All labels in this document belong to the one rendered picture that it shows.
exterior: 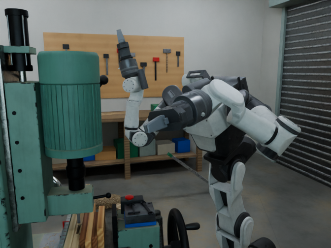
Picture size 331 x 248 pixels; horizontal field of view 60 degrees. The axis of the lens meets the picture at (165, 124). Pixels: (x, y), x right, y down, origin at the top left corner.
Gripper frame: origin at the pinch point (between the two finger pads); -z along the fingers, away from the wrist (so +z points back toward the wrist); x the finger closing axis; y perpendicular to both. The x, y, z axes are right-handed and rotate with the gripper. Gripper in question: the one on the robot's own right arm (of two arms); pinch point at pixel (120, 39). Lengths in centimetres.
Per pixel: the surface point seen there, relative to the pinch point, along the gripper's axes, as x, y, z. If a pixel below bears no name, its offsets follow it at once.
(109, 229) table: 40, 23, 74
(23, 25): 56, 26, 5
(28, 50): 57, 27, 12
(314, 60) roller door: -212, -237, 31
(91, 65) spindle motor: 57, 11, 20
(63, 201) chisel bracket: 49, 32, 57
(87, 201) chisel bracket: 48, 25, 60
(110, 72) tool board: -282, 22, -32
